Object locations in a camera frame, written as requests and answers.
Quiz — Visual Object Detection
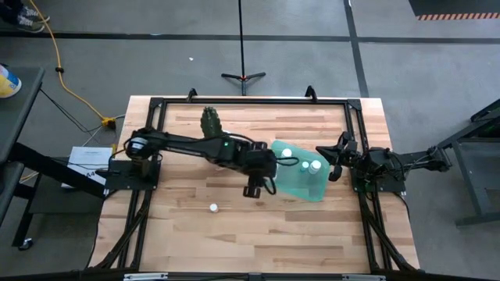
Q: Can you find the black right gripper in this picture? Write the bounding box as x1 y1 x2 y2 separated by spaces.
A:
315 131 363 173

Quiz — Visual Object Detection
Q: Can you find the teal translucent plastic basket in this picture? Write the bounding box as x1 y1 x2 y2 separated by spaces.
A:
270 139 332 204

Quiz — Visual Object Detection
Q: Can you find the green cactus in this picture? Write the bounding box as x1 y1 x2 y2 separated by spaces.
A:
199 105 225 139

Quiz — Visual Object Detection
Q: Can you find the black tripod stand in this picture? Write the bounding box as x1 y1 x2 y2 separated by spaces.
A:
220 0 268 97

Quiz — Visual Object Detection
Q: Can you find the white paper sheet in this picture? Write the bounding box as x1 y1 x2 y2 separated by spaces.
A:
62 145 115 190

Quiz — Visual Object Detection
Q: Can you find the black mat with hazard stripe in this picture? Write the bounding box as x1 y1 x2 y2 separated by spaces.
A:
407 0 500 22

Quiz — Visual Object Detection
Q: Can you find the dark grey side table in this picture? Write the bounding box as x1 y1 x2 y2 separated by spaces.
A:
0 65 113 251

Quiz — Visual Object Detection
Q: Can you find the yellow blue white container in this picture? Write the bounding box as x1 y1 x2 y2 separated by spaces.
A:
0 63 23 99

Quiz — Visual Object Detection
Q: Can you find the person's shoe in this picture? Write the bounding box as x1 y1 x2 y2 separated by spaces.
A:
14 19 46 35
18 6 51 25

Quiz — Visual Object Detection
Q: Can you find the person's leg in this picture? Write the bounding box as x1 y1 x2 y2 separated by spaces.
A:
0 0 25 23

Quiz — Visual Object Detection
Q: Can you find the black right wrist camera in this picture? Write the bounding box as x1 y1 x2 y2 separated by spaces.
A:
328 165 344 183

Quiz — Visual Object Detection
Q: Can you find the black aluminium table frame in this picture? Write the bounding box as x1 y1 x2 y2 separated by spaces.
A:
87 85 421 275

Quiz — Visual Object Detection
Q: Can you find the black square base plate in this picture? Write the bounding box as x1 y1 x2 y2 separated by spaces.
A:
348 161 408 195
103 158 162 192

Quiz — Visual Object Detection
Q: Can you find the silver metal bracket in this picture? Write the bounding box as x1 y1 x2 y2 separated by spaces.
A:
341 273 387 281
123 272 170 281

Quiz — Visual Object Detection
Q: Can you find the black metal cart frame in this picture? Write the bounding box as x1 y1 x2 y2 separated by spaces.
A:
429 97 500 227

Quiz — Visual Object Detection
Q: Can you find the yellow extension cable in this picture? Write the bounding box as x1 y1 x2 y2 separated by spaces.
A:
27 0 118 130

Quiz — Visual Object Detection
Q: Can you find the black floor cable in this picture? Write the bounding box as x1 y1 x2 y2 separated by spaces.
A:
38 87 120 151

